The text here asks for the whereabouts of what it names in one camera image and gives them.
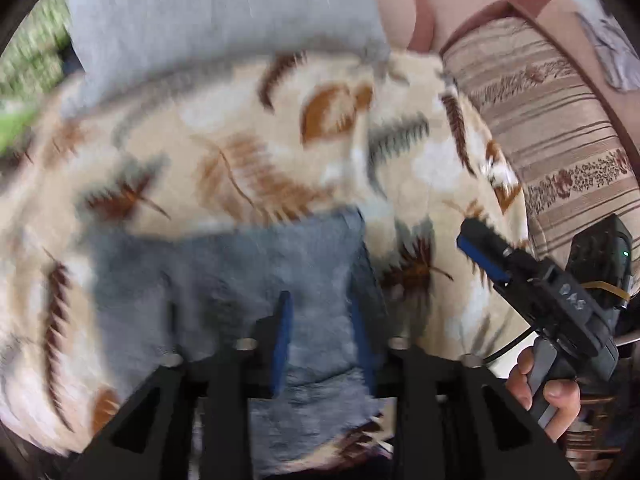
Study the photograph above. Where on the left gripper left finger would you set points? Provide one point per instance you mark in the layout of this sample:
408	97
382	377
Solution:
151	435

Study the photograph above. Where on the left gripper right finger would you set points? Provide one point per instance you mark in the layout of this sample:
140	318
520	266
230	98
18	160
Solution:
453	419

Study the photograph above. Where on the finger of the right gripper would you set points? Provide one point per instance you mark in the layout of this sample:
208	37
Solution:
487	249

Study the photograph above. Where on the grey denim pants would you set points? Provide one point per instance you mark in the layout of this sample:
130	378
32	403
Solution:
202	292

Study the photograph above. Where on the brown striped cushion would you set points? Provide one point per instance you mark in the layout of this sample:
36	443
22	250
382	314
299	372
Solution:
552	128

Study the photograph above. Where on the beige leaf pattern blanket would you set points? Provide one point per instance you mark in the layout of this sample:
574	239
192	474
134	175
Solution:
275	142

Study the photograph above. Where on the grey cloth on sofa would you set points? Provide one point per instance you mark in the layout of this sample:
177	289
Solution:
619	61

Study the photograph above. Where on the pink brown sofa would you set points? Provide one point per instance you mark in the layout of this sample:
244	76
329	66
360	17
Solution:
432	25

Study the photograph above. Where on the green patterned quilt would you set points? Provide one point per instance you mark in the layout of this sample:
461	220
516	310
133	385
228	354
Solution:
31	65

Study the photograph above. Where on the grey quilted pillow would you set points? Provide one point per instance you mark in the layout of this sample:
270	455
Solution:
121	44

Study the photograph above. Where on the black camera box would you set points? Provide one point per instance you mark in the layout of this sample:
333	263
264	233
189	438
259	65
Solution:
600	260

